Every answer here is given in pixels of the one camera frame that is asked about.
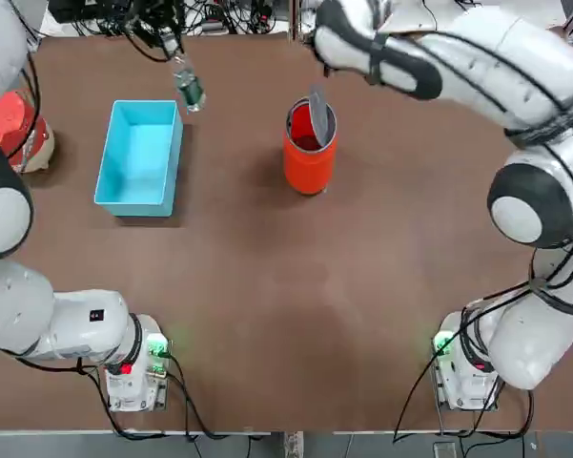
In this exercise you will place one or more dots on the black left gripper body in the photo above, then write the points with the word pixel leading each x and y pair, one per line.
pixel 159 16

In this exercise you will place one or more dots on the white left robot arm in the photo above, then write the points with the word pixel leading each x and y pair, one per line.
pixel 76 324

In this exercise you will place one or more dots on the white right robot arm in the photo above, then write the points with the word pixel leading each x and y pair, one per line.
pixel 529 67

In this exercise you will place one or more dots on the clear water bottle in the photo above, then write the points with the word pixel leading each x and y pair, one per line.
pixel 190 88

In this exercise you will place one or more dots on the orange round bin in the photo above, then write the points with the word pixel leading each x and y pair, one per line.
pixel 310 167

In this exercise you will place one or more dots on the aluminium frame post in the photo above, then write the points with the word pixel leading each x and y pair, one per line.
pixel 294 19

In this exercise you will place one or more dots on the blue plastic tray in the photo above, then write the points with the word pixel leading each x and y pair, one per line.
pixel 138 157

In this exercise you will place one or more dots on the grey bin lid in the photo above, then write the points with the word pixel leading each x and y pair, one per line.
pixel 319 114

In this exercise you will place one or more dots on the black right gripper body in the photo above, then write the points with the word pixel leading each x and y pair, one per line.
pixel 317 50

